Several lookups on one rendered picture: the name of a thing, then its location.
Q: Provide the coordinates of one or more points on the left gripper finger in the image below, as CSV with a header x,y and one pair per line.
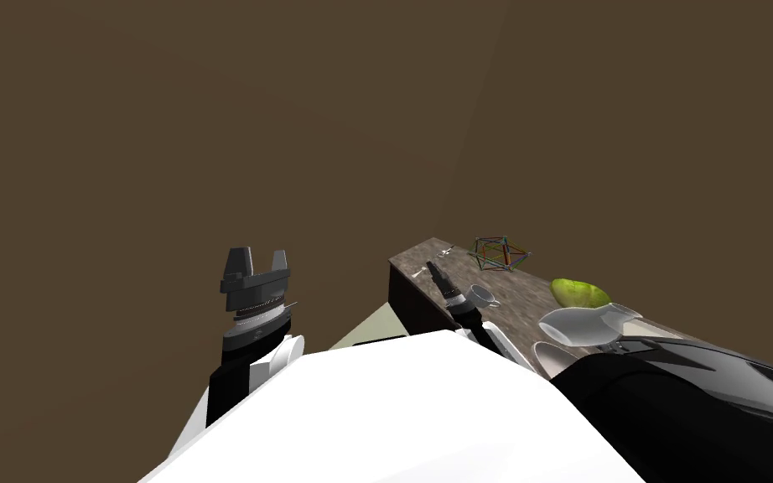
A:
x,y
239,261
280,261

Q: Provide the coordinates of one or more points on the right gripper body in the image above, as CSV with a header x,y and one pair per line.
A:
x,y
438,276

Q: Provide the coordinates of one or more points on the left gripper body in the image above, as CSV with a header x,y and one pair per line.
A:
x,y
256,290

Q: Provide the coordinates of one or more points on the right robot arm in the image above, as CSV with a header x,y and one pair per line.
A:
x,y
668,416

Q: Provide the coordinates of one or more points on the white spoon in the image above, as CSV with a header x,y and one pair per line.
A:
x,y
419,272

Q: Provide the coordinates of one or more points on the silver fork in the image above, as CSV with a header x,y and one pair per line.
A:
x,y
445,252

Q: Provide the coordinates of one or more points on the grey mug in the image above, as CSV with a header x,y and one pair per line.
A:
x,y
482,296

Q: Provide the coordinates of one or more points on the white bowl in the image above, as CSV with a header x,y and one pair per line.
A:
x,y
551,359

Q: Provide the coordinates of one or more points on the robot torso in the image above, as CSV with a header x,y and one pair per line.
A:
x,y
386,416

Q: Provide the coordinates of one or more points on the white jug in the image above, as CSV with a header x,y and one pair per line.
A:
x,y
584,324

